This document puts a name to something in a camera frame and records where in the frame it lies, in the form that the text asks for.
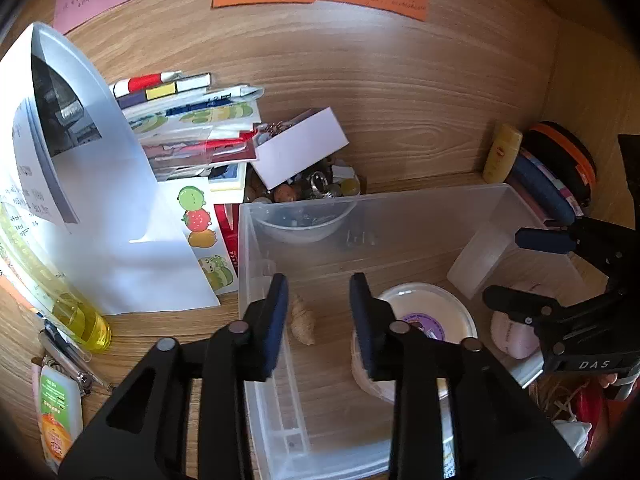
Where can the tall clear yellow liquid bottle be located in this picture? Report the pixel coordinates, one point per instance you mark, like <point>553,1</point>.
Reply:
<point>85,325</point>

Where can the fruit sticker sheet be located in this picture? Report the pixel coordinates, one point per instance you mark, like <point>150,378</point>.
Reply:
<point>200,220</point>

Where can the white round lidded container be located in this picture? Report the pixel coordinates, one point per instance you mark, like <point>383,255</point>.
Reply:
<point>430,310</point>

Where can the red white marker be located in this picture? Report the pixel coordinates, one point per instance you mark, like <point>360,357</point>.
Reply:
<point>142,82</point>

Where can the white card box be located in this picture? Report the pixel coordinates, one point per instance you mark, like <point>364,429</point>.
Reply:
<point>300,147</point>

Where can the black case with orange zipper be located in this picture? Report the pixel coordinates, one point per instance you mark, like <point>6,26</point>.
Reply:
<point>565,155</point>

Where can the red booklet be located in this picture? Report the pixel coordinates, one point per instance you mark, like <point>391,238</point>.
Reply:
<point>227,230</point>

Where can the green orange wipes packet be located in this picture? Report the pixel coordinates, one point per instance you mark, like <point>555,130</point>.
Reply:
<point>60,415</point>

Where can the stack of sticker sheets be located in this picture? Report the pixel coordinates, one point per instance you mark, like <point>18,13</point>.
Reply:
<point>200,125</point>

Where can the bowl of beads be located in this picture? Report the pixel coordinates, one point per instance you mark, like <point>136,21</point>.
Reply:
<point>300,225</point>

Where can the black pen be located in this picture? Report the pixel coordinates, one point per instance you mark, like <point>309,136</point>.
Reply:
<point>60,345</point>

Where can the blue pouch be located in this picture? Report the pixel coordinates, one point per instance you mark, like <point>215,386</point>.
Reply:
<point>542,190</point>

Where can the seashell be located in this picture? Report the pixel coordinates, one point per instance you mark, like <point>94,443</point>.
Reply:
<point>304,322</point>

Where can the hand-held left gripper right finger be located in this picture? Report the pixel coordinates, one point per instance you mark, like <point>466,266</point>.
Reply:
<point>360,320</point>

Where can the large white paper sheet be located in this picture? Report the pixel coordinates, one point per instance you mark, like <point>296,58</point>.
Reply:
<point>125,220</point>

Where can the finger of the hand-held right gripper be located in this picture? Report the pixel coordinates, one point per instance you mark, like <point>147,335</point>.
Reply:
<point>545,241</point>
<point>520,305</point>

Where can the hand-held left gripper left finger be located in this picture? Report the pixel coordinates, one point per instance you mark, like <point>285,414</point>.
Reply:
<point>278,330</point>

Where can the book with coloured block spine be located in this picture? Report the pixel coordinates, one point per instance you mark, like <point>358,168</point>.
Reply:
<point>170,90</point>

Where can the small yellow bottle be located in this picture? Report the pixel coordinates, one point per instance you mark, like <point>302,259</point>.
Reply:
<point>502,157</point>

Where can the wooden desktop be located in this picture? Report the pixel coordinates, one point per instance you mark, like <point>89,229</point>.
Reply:
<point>150,340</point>

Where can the clear plastic storage box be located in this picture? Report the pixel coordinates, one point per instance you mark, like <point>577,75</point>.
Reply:
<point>320,400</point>

